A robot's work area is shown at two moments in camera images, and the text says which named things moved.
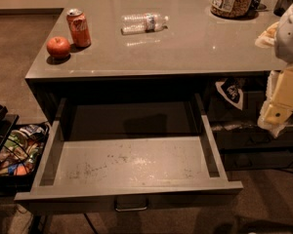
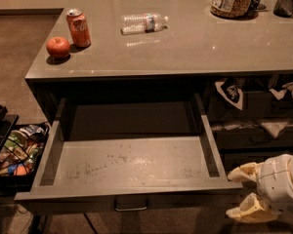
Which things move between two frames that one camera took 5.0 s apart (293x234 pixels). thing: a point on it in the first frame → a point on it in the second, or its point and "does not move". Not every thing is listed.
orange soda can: [78, 27] does not move
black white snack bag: [231, 91] does not move
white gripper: [290, 36] → [273, 185]
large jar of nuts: [232, 1] does not move
